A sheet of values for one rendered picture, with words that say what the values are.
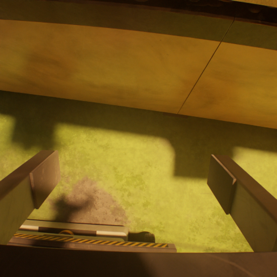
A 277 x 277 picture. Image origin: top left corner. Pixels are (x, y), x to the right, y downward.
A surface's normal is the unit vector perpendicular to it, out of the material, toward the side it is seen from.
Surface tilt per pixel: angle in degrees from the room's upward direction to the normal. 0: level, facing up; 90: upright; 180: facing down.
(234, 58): 90
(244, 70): 90
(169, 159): 0
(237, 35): 90
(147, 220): 0
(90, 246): 0
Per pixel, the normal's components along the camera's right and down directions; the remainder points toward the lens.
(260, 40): -0.15, 0.98
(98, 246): -0.04, -0.14
